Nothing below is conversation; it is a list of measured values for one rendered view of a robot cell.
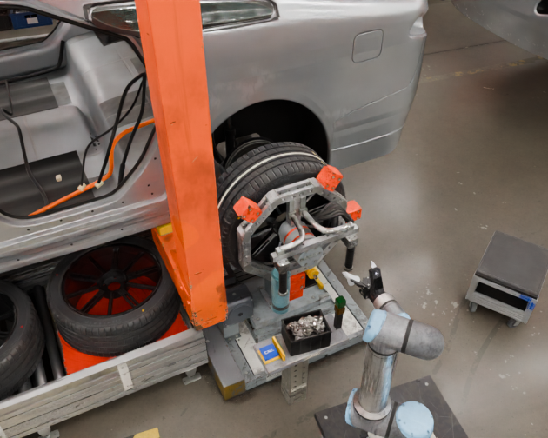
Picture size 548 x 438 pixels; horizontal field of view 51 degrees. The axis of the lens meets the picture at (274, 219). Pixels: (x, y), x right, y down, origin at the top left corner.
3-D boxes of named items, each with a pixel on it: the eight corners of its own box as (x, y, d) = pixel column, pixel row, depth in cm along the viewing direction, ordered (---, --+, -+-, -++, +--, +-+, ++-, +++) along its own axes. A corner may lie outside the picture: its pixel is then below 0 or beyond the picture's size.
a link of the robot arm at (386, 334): (383, 444, 237) (407, 346, 183) (342, 428, 242) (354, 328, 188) (391, 411, 247) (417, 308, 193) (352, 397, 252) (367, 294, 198)
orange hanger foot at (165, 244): (181, 230, 321) (174, 182, 297) (217, 296, 286) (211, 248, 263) (152, 240, 315) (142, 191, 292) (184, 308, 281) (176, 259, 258)
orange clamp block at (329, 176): (324, 182, 268) (335, 167, 264) (333, 192, 263) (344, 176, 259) (314, 179, 263) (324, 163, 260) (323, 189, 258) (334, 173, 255)
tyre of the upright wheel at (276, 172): (183, 240, 285) (285, 251, 326) (200, 272, 269) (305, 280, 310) (242, 126, 257) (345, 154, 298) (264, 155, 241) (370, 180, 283)
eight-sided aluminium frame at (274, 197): (335, 249, 302) (344, 167, 265) (341, 258, 298) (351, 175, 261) (239, 284, 284) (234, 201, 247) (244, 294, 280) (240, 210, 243)
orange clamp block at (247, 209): (256, 202, 255) (242, 195, 249) (263, 213, 250) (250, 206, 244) (245, 214, 257) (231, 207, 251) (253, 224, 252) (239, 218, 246)
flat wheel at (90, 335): (137, 245, 348) (131, 215, 332) (205, 308, 312) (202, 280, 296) (34, 304, 315) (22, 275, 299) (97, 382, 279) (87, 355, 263)
